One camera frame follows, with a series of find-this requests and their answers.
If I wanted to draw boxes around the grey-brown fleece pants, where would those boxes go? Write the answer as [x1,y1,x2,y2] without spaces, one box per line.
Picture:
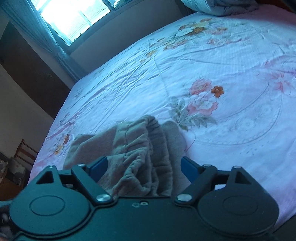
[63,115,190,197]

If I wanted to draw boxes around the wooden chair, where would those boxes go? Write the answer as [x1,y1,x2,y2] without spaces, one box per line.
[1,138,39,187]

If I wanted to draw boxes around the white floral bed sheet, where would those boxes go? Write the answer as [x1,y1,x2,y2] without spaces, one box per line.
[31,5,295,226]

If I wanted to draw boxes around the dark wooden door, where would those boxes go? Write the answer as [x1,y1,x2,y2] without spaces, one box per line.
[1,22,70,118]

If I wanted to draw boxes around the bright window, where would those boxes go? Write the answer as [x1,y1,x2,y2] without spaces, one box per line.
[32,0,129,46]

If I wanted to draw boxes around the folded grey-blue quilt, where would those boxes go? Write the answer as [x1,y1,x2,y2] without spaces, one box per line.
[182,0,259,16]

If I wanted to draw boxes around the teal curtain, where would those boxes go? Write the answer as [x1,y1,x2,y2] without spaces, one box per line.
[1,1,87,82]

